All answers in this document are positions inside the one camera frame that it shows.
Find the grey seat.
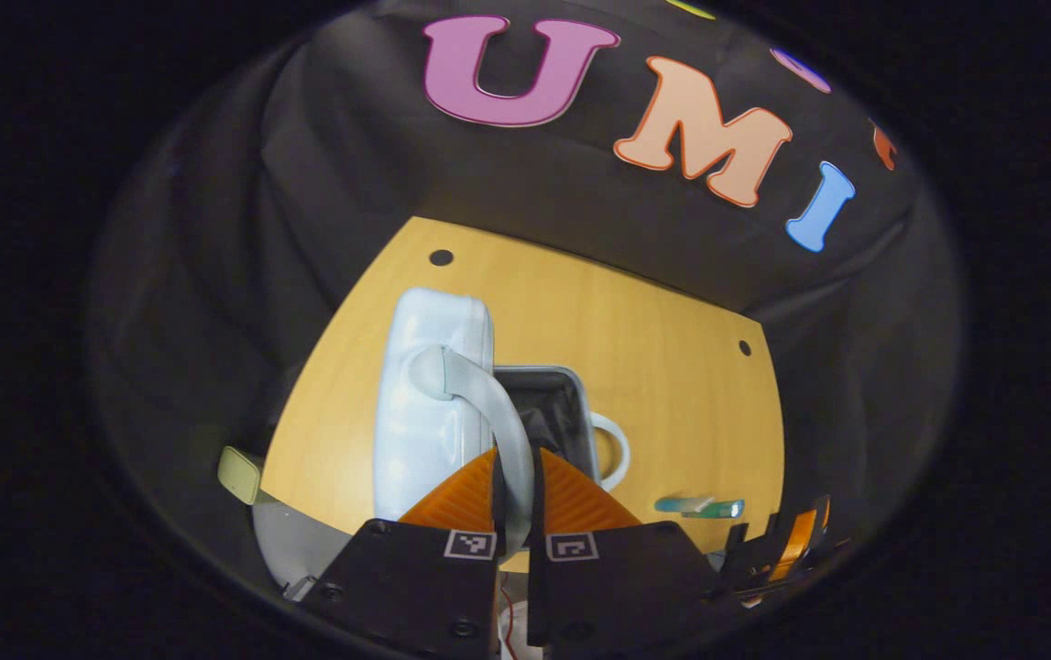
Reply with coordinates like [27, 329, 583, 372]
[253, 500, 354, 592]

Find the light blue suitcase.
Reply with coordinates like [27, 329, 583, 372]
[372, 286, 632, 562]

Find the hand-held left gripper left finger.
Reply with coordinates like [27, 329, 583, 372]
[301, 447, 508, 659]

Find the pale green pad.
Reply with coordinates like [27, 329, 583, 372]
[217, 446, 262, 505]

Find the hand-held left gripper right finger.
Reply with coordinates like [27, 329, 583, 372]
[527, 446, 729, 650]

